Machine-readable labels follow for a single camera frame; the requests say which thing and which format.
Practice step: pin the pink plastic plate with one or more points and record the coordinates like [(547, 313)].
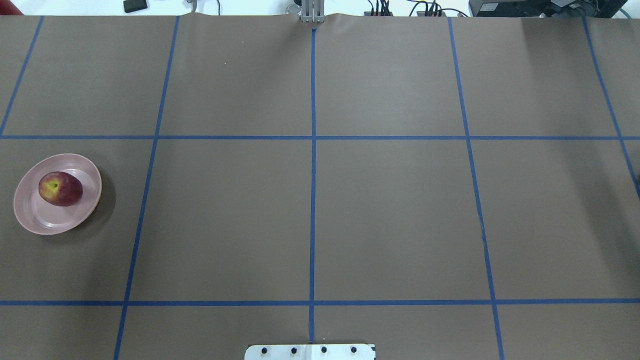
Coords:
[(40, 217)]

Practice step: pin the brown paper table cover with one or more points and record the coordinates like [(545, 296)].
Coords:
[(440, 188)]

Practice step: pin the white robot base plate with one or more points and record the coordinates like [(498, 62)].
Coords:
[(332, 351)]

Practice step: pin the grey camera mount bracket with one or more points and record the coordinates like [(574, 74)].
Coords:
[(312, 11)]

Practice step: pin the red yellow apple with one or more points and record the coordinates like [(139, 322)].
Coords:
[(60, 189)]

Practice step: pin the black electronics case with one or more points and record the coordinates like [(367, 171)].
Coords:
[(562, 9)]

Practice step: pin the small black box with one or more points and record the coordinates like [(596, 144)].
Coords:
[(130, 6)]

